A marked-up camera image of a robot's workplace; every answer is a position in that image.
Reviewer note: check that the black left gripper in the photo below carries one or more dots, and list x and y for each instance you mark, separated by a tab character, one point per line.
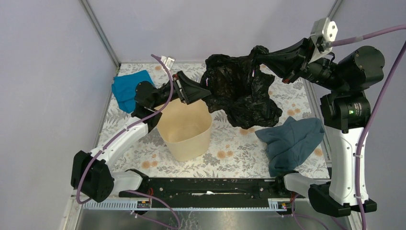
188	90

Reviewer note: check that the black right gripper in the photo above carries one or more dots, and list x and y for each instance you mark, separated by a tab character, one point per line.
281	61

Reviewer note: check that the black plastic trash bag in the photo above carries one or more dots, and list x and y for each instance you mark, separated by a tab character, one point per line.
240	89

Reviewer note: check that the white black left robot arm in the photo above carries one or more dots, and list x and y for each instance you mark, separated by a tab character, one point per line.
91	174

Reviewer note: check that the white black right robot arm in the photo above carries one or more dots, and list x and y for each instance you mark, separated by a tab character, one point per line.
346	112

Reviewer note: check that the beige plastic trash bin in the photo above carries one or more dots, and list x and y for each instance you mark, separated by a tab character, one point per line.
186	129

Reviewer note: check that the bright blue folded cloth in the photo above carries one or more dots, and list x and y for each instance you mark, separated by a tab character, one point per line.
123	88

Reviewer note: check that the dark teal crumpled cloth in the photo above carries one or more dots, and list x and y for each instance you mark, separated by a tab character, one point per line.
290	144

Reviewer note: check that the grey metal front tray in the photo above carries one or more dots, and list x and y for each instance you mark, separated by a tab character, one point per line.
114	214

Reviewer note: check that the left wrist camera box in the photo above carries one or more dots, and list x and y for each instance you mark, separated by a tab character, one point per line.
168	62

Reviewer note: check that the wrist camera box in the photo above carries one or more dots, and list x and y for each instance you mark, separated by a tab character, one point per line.
323	33
168	62

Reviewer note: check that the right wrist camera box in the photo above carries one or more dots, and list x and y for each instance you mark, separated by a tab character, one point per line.
323	33

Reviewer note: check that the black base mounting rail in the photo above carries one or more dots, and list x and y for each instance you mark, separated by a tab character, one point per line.
212	192

